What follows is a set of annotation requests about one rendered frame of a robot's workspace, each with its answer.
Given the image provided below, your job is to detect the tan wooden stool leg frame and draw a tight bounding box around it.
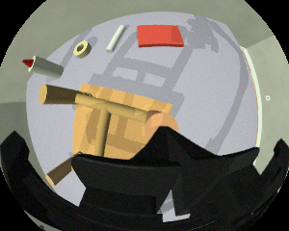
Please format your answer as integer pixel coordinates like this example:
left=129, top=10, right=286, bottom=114
left=39, top=84, right=178, bottom=187

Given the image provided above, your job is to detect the red flat rectangular block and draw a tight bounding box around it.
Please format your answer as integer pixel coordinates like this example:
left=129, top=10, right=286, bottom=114
left=137, top=25, right=184, bottom=48

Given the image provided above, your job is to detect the tan wooden stool seat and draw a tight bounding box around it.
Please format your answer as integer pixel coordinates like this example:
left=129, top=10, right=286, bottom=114
left=72, top=84, right=172, bottom=160

